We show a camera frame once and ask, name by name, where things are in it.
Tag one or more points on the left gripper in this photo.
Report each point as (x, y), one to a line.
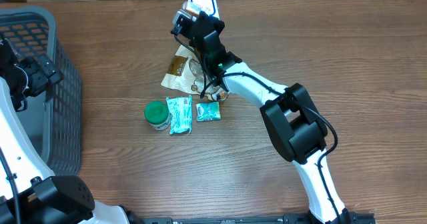
(41, 80)

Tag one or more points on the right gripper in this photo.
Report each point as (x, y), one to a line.
(219, 24)

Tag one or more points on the beige snack pouch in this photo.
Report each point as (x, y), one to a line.
(184, 73)

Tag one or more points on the teal wipes packet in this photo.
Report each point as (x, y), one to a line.
(180, 109)

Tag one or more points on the teal tissue pack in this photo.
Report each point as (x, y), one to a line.
(208, 111)

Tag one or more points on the green bottle cap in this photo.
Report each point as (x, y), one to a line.
(157, 115)

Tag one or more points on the orange tissue pack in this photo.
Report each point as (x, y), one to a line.
(193, 9)

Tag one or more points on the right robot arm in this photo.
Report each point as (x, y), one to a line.
(296, 129)

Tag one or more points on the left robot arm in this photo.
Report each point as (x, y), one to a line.
(30, 191)

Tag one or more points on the grey plastic mesh basket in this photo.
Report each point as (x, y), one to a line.
(53, 118)

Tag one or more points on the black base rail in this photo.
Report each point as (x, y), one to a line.
(301, 218)

